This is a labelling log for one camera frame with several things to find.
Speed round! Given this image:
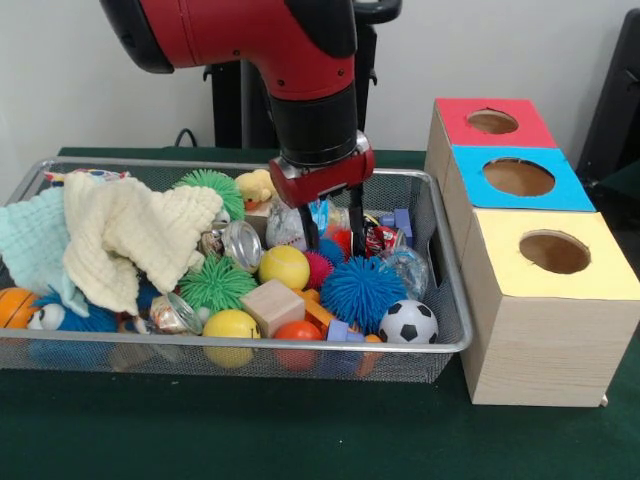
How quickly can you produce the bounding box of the cream muslin cloth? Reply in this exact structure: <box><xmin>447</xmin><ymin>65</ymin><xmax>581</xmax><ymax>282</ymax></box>
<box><xmin>62</xmin><ymin>172</ymin><xmax>225</xmax><ymax>316</ymax></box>

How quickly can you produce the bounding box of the mint muslin cloth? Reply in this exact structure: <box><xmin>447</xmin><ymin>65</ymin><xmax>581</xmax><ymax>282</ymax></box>
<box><xmin>0</xmin><ymin>187</ymin><xmax>91</xmax><ymax>317</ymax></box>

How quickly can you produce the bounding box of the wooden cube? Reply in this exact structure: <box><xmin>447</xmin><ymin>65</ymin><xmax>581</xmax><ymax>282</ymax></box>
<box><xmin>240</xmin><ymin>278</ymin><xmax>307</xmax><ymax>340</ymax></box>

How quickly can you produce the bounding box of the yellow ball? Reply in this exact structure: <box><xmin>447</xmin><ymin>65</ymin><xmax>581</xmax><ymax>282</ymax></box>
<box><xmin>202</xmin><ymin>308</ymin><xmax>262</xmax><ymax>370</ymax></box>

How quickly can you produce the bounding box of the orange basketball toy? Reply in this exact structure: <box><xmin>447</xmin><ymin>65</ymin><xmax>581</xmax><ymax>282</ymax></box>
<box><xmin>0</xmin><ymin>286</ymin><xmax>41</xmax><ymax>330</ymax></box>

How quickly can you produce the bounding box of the multicoloured patterned cloth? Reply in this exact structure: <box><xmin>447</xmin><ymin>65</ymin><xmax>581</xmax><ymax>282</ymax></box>
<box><xmin>43</xmin><ymin>168</ymin><xmax>131</xmax><ymax>187</ymax></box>

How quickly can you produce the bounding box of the shallow mesh bin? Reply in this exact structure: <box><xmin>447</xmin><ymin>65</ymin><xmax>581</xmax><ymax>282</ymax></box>
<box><xmin>0</xmin><ymin>156</ymin><xmax>474</xmax><ymax>385</ymax></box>

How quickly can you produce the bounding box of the red ball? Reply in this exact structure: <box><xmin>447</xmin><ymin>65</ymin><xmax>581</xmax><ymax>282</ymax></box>
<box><xmin>273</xmin><ymin>319</ymin><xmax>325</xmax><ymax>372</ymax></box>

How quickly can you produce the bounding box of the dark green table cloth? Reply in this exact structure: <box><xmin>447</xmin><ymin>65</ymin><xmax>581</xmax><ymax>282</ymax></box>
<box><xmin>594</xmin><ymin>159</ymin><xmax>640</xmax><ymax>201</ymax></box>
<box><xmin>0</xmin><ymin>145</ymin><xmax>640</xmax><ymax>480</ymax></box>

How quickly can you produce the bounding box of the black and white soccer ball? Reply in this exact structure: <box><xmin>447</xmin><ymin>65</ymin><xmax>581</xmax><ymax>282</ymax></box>
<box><xmin>377</xmin><ymin>298</ymin><xmax>440</xmax><ymax>345</ymax></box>

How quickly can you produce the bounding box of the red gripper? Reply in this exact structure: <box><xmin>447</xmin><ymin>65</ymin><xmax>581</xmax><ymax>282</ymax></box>
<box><xmin>268</xmin><ymin>130</ymin><xmax>376</xmax><ymax>257</ymax></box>

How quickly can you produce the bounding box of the wooden box with three holes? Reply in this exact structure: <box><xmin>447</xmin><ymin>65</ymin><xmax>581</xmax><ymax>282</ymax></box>
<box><xmin>423</xmin><ymin>97</ymin><xmax>640</xmax><ymax>407</ymax></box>

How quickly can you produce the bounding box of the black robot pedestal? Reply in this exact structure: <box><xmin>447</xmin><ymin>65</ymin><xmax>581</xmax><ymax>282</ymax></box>
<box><xmin>202</xmin><ymin>0</ymin><xmax>404</xmax><ymax>151</ymax></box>

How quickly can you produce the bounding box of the blue spiky rubber ball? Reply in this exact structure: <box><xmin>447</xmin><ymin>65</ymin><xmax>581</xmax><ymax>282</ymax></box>
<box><xmin>319</xmin><ymin>255</ymin><xmax>409</xmax><ymax>334</ymax></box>

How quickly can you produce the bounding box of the black stand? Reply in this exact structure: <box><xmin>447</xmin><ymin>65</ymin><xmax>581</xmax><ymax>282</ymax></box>
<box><xmin>575</xmin><ymin>7</ymin><xmax>640</xmax><ymax>176</ymax></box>

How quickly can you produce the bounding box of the green spiky rubber ball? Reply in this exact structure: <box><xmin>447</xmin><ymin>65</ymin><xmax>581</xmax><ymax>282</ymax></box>
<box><xmin>177</xmin><ymin>255</ymin><xmax>259</xmax><ymax>314</ymax></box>
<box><xmin>173</xmin><ymin>168</ymin><xmax>246</xmax><ymax>221</ymax></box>

